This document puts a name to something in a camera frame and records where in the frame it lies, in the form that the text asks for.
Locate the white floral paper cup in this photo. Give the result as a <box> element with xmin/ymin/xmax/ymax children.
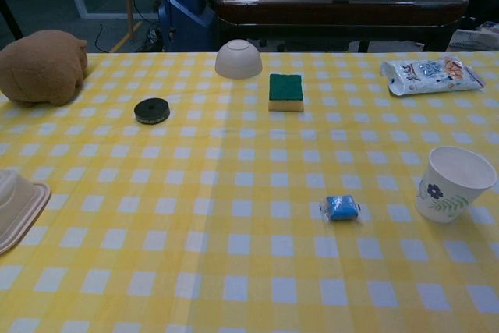
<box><xmin>414</xmin><ymin>145</ymin><xmax>498</xmax><ymax>225</ymax></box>

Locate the blue candy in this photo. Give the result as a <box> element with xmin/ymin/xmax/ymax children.
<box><xmin>319</xmin><ymin>194</ymin><xmax>362</xmax><ymax>222</ymax></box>

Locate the green yellow sponge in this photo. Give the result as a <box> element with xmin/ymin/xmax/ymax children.
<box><xmin>267</xmin><ymin>73</ymin><xmax>305</xmax><ymax>112</ymax></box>

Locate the yellow checkered tablecloth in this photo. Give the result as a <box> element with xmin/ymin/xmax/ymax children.
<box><xmin>0</xmin><ymin>51</ymin><xmax>499</xmax><ymax>333</ymax></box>

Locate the beige upturned bowl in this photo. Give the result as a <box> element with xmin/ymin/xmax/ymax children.
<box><xmin>214</xmin><ymin>39</ymin><xmax>263</xmax><ymax>80</ymax></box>

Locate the black tape roll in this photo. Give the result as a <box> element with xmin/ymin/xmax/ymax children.
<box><xmin>133</xmin><ymin>97</ymin><xmax>172</xmax><ymax>125</ymax></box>

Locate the blue machine base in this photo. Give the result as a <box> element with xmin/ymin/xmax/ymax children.
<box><xmin>157</xmin><ymin>0</ymin><xmax>218</xmax><ymax>52</ymax></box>

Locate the dark wooden mahjong table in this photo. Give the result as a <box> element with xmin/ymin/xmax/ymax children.
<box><xmin>215</xmin><ymin>0</ymin><xmax>469</xmax><ymax>53</ymax></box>

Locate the white snack bag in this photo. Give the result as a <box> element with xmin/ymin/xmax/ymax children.
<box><xmin>380</xmin><ymin>55</ymin><xmax>487</xmax><ymax>97</ymax></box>

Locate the brown plush toy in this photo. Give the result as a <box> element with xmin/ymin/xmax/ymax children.
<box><xmin>0</xmin><ymin>29</ymin><xmax>88</xmax><ymax>108</ymax></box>

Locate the beige lunch box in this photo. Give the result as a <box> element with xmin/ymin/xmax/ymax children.
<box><xmin>0</xmin><ymin>169</ymin><xmax>52</xmax><ymax>255</ymax></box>

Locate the white plastic basket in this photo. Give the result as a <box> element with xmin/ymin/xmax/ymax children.
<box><xmin>448</xmin><ymin>27</ymin><xmax>499</xmax><ymax>52</ymax></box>

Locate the black table leg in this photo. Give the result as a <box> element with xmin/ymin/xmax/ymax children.
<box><xmin>0</xmin><ymin>0</ymin><xmax>24</xmax><ymax>40</ymax></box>

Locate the black bag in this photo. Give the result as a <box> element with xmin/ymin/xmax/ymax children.
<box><xmin>465</xmin><ymin>0</ymin><xmax>499</xmax><ymax>30</ymax></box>

